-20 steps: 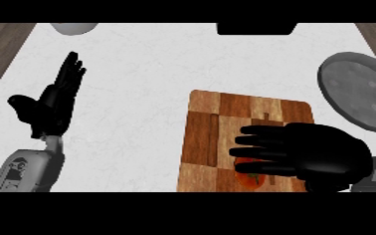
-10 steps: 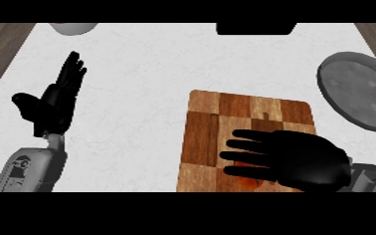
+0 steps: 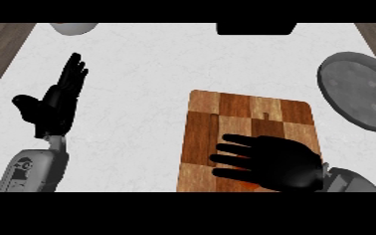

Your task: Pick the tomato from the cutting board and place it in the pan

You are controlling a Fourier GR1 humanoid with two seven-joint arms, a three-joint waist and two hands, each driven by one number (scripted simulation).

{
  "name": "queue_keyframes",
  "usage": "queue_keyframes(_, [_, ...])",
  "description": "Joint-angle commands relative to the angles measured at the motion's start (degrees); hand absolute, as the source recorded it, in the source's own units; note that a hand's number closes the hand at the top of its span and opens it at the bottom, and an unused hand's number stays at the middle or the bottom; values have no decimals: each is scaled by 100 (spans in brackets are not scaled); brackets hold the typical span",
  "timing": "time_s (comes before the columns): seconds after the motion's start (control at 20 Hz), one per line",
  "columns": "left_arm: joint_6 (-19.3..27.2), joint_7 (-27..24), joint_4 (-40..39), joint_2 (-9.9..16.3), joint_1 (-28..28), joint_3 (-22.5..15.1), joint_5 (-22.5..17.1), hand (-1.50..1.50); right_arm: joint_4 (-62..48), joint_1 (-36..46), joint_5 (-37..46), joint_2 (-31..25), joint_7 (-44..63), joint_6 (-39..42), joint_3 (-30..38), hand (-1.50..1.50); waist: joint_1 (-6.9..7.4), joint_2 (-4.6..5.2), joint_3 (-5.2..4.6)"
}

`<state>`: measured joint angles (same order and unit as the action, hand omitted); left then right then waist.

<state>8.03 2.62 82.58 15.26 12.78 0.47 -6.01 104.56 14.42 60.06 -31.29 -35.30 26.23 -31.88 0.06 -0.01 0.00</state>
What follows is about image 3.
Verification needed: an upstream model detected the dark grey pan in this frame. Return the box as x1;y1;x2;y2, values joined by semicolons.
316;51;376;132

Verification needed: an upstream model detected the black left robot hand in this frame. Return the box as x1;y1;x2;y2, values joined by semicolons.
11;52;92;139

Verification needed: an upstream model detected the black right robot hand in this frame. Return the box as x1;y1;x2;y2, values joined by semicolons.
209;133;327;193

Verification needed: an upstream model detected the black appliance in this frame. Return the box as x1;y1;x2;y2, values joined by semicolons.
214;23;299;36

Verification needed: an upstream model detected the checkered wooden cutting board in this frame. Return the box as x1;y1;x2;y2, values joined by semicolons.
178;89;324;193

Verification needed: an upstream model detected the pale grey bowl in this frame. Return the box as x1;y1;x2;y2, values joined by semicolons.
49;23;101;37

